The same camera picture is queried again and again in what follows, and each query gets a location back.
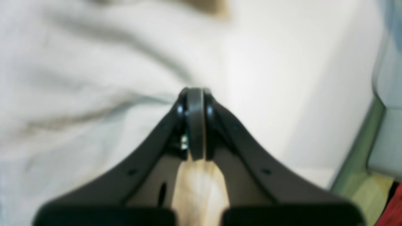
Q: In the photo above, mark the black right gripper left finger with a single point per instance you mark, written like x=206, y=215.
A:
x=139, y=190

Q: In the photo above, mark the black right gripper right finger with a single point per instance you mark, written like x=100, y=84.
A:
x=261, y=190

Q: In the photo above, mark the beige t-shirt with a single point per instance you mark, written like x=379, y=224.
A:
x=84, y=81

